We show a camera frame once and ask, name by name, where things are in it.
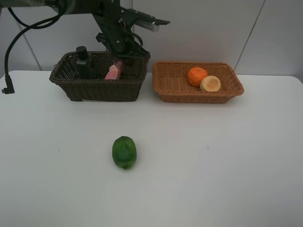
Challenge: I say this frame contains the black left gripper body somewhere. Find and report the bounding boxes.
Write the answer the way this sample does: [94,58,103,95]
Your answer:
[96,33,151,62]

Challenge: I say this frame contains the pink lotion bottle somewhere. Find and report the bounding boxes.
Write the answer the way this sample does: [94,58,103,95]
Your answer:
[104,61,124,80]

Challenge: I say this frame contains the dark green pump bottle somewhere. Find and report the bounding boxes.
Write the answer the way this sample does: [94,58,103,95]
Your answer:
[76,46,96,80]

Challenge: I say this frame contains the orange mandarin fruit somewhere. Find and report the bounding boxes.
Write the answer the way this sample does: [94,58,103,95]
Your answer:
[187,67,208,87]

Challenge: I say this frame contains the peach coloured fruit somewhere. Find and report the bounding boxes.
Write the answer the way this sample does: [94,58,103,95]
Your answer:
[200,76,221,92]

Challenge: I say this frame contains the green pepper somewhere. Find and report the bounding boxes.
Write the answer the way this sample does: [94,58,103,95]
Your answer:
[112,136,137,170]

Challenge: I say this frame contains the translucent pink plastic cup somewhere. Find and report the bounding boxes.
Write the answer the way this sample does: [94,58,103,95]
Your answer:
[106,49,134,72]

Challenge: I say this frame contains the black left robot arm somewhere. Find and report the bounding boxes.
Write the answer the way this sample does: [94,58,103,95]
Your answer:
[0,0,168,61]

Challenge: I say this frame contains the dark brown wicker basket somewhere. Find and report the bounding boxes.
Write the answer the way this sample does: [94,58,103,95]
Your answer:
[49,51,147,102]

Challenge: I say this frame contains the light orange wicker basket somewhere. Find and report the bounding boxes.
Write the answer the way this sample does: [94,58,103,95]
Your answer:
[152,61,244,104]

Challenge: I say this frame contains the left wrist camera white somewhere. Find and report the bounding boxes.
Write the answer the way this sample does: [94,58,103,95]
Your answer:
[121,9,170,32]

